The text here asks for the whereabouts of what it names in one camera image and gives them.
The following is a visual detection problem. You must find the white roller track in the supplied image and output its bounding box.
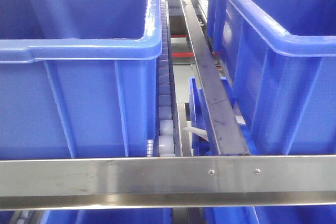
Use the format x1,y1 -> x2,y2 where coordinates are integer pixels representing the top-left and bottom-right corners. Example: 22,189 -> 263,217
146,0 -> 175,157

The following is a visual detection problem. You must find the blue bin lower level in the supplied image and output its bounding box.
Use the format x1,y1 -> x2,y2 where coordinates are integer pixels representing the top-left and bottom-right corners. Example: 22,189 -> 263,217
188,77 -> 257,156

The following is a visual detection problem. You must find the large blue bin left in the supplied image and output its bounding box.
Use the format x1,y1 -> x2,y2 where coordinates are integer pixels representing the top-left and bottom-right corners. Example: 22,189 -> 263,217
1,0 -> 163,160

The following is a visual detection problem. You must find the large blue bin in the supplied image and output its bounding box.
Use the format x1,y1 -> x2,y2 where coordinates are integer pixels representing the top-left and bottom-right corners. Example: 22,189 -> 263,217
1,0 -> 163,160
208,0 -> 335,155

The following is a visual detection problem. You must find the large blue bin right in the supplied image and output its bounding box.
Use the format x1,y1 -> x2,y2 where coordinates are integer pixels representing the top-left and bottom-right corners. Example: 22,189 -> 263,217
208,0 -> 335,155

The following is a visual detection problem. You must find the steel divider rail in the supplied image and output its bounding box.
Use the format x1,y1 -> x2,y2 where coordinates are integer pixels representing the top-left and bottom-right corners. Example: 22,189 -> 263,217
180,0 -> 250,155

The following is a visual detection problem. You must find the steel shelf front rail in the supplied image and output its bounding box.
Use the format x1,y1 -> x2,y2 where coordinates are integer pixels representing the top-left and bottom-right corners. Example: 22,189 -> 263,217
1,155 -> 335,210

